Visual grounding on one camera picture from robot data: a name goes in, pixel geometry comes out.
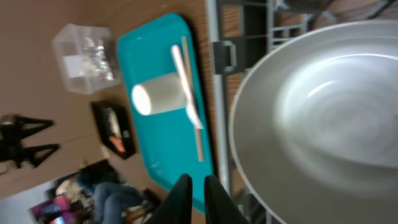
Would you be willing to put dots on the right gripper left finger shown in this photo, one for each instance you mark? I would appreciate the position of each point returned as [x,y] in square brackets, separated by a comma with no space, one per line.
[177,206]

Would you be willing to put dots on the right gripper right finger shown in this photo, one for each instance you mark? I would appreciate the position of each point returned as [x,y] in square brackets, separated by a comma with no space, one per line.
[219,208]

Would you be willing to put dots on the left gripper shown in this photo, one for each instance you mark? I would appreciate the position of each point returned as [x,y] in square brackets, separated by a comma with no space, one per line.
[14,128]

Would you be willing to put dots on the orange carrot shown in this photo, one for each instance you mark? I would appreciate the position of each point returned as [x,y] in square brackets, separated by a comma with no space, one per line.
[117,143]

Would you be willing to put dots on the aluminium foil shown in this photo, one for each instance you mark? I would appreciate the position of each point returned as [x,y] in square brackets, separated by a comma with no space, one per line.
[95,58]

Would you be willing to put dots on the grey bowl with rice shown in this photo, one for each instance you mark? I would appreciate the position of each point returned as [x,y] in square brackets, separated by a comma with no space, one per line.
[313,127]

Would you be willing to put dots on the food waste pile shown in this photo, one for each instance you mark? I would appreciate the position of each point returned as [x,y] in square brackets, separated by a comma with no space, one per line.
[113,123]

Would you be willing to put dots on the grey dishwasher rack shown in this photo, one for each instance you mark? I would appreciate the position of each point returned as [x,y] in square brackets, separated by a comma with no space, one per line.
[243,32]

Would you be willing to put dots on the wooden chopstick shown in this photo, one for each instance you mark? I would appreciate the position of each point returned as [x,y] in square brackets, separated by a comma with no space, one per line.
[197,130]

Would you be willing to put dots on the teal plastic tray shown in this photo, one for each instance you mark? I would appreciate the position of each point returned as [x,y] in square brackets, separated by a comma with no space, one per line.
[167,140]

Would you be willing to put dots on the seated person in background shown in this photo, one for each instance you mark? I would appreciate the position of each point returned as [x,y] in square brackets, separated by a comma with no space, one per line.
[110,197]

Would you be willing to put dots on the black plastic bin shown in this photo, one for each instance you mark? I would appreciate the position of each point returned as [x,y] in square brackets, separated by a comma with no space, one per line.
[101,120]

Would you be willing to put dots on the white plastic fork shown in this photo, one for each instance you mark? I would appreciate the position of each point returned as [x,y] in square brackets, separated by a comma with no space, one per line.
[180,67]

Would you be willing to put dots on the clear plastic bin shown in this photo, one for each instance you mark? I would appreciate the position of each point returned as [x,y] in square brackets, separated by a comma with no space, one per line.
[68,47]

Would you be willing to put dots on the white paper cup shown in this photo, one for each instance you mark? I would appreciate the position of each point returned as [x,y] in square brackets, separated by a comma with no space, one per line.
[158,95]

